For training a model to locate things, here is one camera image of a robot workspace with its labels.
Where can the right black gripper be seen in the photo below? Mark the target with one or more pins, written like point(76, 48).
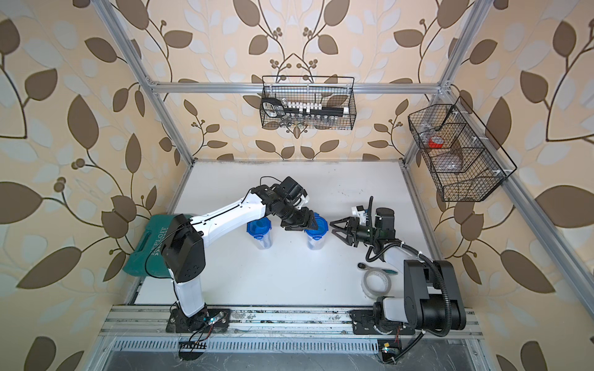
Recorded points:
point(353, 226)

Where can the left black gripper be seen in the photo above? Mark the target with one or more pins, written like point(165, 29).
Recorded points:
point(305, 221)

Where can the blue lid of cup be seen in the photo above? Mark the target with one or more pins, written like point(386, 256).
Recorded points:
point(321, 230)
point(259, 228)

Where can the clear toiletry cup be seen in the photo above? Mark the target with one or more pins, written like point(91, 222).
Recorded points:
point(315, 241)
point(263, 241)

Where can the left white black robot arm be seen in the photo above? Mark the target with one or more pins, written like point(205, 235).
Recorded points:
point(183, 247)

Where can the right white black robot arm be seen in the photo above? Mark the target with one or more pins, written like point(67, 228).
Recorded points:
point(431, 299)

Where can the clear tape roll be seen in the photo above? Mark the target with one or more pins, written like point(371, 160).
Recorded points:
point(376, 284)

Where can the red item in basket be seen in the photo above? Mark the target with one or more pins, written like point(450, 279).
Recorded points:
point(435, 142)

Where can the green plastic tool case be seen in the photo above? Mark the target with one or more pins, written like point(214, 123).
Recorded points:
point(147, 259)

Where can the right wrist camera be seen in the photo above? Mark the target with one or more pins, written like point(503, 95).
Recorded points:
point(361, 212)

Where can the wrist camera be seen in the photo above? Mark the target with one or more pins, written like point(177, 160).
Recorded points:
point(292, 192)
point(361, 212)

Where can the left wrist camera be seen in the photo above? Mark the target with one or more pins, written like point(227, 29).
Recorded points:
point(292, 192)

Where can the white black socket rail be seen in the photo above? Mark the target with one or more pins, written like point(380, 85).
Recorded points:
point(300, 108)

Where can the black handled scissors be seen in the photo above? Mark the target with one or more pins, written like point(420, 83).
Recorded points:
point(273, 107)

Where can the back black wire basket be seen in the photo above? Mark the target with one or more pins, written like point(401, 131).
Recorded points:
point(307, 102)

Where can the black wire basket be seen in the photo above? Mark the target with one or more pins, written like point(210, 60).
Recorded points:
point(307, 102)
point(472, 163)

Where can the right black wire basket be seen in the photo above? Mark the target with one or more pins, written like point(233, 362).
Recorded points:
point(472, 163)

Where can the aluminium front rail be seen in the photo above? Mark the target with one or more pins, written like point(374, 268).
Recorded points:
point(253, 321)

